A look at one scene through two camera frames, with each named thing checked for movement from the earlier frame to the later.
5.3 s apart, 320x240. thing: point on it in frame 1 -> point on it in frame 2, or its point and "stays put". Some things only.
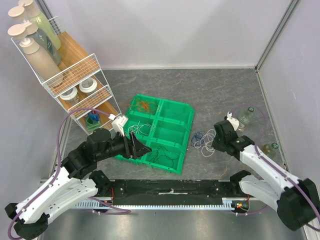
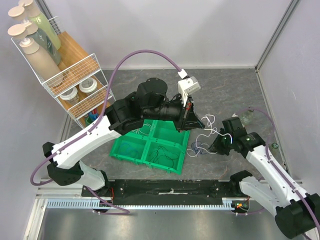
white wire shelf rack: x=71 y=75 stays put
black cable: x=162 y=151 stays put
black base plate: x=173 y=192 stays put
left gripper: x=134 y=148 -> x=188 y=119
